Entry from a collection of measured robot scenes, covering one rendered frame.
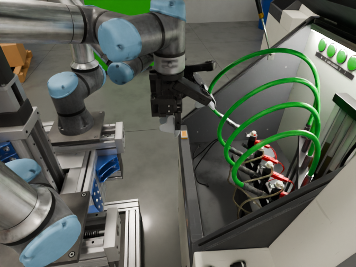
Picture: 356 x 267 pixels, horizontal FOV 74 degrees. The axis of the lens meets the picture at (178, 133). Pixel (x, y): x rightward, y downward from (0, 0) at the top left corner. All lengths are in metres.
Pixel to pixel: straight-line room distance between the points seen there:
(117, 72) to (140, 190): 1.50
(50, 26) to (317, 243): 0.71
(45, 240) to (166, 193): 1.65
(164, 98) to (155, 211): 1.49
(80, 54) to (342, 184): 0.96
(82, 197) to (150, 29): 0.57
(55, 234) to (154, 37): 0.42
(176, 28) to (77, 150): 0.79
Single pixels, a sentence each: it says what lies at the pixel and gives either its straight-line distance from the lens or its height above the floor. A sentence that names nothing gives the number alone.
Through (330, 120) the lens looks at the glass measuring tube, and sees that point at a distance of 0.98.
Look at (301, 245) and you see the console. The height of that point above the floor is 1.10.
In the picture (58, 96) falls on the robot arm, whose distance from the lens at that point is 1.03.
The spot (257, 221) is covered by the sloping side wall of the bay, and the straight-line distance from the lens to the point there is 0.69.
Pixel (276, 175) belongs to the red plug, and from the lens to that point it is 0.83.
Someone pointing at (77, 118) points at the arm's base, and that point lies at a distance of 1.07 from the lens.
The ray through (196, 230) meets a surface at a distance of 0.82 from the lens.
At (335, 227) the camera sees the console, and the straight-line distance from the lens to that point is 0.62.
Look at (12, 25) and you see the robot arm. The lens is 0.51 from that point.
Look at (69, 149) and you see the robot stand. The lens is 1.17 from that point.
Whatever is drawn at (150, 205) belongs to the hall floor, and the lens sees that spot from 2.04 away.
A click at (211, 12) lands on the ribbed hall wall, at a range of 7.51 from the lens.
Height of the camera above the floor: 1.67
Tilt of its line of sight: 38 degrees down
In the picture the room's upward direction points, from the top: straight up
